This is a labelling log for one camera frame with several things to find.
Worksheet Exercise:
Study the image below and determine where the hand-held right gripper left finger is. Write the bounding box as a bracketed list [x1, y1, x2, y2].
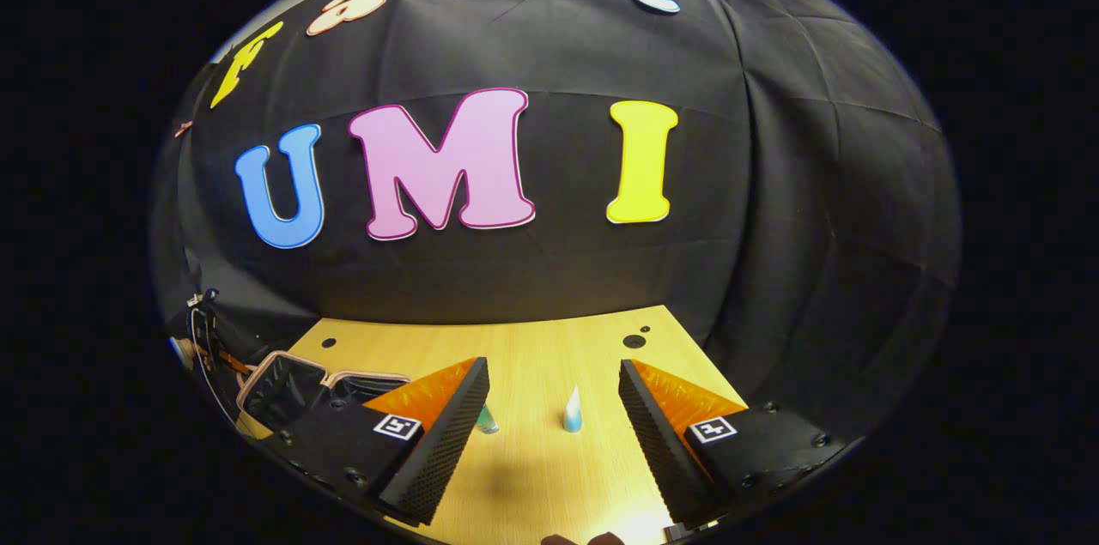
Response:
[258, 356, 491, 527]

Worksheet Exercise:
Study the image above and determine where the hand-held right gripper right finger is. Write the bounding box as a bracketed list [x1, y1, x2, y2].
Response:
[618, 359, 860, 529]

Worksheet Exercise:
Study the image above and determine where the pink suitcase with black lining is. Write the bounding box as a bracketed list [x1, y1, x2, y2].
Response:
[236, 350, 413, 443]

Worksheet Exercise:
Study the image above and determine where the black backdrop cloth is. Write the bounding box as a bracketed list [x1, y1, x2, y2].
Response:
[150, 0, 962, 443]

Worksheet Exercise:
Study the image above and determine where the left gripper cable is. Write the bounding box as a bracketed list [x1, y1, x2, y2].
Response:
[187, 292, 250, 430]

